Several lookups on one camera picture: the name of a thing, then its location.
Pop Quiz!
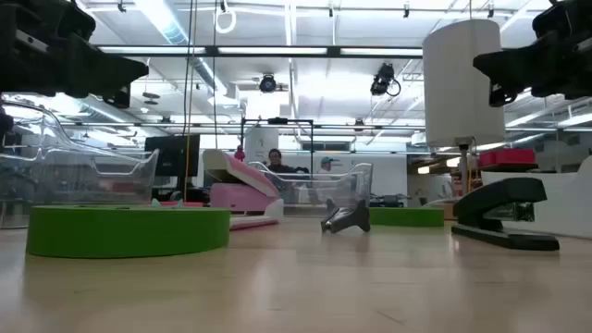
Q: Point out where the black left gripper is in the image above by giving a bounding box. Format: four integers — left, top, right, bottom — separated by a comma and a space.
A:
0, 0, 149, 110

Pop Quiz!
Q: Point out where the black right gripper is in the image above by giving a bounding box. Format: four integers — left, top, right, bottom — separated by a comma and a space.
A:
474, 0, 592, 108

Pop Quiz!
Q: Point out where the black stapler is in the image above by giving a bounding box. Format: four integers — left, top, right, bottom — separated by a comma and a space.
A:
451, 177, 561, 252

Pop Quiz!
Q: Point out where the small pink teal object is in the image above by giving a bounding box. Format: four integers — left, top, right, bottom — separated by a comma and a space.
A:
152, 200, 204, 208

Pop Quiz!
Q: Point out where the green masking tape roll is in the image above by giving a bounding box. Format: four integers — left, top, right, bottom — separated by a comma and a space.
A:
26, 205, 231, 259
368, 206, 445, 228

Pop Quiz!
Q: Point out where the pink and white stapler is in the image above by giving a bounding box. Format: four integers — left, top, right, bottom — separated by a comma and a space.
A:
202, 148, 285, 231

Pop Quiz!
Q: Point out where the black staple remover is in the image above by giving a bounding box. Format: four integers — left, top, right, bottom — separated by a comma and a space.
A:
320, 197, 371, 234

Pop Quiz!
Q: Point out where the red storage box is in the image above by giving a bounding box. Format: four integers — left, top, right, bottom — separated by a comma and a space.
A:
478, 148, 537, 172

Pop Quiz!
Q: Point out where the black monitor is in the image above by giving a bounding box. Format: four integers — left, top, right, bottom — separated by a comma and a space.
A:
144, 134, 201, 178

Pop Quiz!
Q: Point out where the clear plastic bin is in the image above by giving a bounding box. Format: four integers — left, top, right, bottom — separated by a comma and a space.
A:
247, 160, 374, 218
0, 99, 161, 230

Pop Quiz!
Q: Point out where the overhead light bar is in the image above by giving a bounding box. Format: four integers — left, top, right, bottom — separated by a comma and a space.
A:
94, 44, 425, 59

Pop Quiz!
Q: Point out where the black ceiling spotlight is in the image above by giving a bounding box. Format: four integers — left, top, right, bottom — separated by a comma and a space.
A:
369, 63, 401, 97
258, 73, 278, 93

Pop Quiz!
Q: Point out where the white plastic bin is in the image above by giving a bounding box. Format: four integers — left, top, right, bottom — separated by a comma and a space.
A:
480, 155, 592, 241

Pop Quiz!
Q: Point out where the person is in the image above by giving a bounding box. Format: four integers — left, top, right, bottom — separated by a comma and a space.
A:
266, 148, 297, 175
318, 155, 341, 176

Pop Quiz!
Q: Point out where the black hanging cable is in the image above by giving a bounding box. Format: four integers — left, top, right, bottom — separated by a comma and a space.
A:
211, 0, 219, 150
182, 0, 194, 136

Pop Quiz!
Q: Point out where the white cable loop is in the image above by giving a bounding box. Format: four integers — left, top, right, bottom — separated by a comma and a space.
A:
215, 8, 238, 35

